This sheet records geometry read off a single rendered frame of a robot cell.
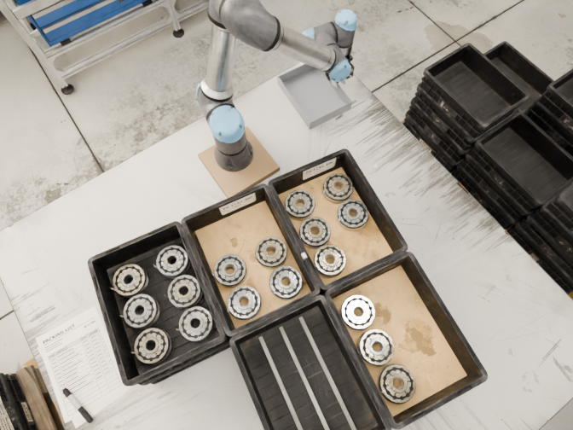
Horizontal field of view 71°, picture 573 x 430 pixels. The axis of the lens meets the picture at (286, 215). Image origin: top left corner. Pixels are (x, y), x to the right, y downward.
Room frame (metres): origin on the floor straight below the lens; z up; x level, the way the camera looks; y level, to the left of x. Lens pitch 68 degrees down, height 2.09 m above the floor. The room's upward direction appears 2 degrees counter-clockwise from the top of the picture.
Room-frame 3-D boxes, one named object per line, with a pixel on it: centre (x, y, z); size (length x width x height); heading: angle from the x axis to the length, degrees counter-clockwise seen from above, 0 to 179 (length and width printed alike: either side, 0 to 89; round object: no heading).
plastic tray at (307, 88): (1.11, -0.14, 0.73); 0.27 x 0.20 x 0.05; 28
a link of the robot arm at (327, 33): (1.08, -0.14, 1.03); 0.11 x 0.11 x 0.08; 21
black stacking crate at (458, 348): (0.10, -0.31, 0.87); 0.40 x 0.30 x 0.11; 23
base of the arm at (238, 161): (0.82, 0.20, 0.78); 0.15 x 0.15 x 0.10
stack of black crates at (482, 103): (1.23, -0.90, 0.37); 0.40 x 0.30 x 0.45; 33
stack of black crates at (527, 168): (0.90, -1.13, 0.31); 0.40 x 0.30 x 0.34; 33
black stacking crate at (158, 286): (0.23, 0.40, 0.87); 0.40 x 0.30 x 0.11; 23
